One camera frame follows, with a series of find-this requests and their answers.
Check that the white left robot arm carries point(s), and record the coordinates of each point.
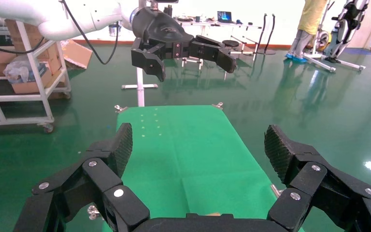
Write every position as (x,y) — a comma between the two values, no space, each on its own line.
(60,19)

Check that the white background table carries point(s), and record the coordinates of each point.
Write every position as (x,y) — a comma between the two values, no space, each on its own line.
(211,23)

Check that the black curved pole stand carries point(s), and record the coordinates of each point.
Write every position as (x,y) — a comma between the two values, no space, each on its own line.
(265,52)

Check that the open laptop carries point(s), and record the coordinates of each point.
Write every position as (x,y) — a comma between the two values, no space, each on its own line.
(224,16)

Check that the clear plastic bag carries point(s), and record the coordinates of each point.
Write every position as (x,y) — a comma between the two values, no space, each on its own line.
(19,70)

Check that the white floor stand frame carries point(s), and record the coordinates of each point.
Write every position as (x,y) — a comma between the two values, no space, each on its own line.
(348,65)

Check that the white metal shelf cart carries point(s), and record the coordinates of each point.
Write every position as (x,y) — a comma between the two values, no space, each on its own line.
(33,64)

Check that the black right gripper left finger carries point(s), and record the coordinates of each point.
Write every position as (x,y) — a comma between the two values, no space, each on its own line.
(99,174)

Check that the black round stool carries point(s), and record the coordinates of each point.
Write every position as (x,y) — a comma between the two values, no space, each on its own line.
(230,43)

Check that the white T-base pole stand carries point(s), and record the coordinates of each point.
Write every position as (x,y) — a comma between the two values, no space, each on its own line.
(140,96)

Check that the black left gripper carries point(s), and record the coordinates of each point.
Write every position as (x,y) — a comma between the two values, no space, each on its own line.
(160,28)

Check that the silver binder clip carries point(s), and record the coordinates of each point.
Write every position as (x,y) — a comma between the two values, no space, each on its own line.
(92,211)
(120,109)
(276,190)
(218,105)

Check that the brown cardboard storage box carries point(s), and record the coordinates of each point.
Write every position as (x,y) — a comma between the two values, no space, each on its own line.
(12,30)
(52,59)
(1,57)
(28,87)

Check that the open flattened cardboard box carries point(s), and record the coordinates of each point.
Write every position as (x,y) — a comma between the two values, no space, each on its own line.
(76,52)

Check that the person in yellow shirt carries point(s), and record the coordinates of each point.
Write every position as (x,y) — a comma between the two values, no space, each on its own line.
(312,16)

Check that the green tablecloth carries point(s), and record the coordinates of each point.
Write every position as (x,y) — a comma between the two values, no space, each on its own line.
(188,153)

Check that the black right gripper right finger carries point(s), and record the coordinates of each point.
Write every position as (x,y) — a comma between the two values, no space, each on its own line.
(307,176)

